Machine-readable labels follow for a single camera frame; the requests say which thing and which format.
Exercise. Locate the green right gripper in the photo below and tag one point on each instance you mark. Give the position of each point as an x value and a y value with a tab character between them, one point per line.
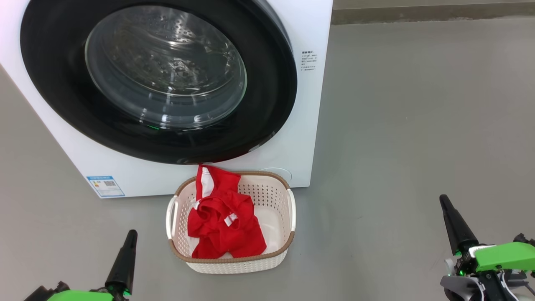
501	257

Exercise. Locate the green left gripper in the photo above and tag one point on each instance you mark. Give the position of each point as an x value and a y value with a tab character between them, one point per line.
79	296

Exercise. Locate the red and white garment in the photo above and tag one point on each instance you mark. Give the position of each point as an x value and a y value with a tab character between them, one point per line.
221	213

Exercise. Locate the washing machine door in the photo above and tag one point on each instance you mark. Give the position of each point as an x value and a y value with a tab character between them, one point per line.
54	83

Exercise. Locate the cream basket with brown rim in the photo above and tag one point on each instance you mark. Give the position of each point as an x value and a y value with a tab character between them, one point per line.
271	196

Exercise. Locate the white front-load washing machine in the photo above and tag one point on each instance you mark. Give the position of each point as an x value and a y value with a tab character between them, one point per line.
301	125

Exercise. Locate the steel washer drum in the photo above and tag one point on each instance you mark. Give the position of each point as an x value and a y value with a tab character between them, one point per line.
167	54

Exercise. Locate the blue energy label sticker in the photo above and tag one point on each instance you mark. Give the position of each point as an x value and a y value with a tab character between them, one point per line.
105	186

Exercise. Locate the round white filter cover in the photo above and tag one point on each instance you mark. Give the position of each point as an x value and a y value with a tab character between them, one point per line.
282	172

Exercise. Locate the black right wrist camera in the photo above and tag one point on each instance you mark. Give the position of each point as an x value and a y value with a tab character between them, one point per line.
526	240

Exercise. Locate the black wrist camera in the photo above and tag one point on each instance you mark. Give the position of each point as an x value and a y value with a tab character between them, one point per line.
42	292
526	240

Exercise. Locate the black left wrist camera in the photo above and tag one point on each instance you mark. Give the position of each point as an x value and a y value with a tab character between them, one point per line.
42	292

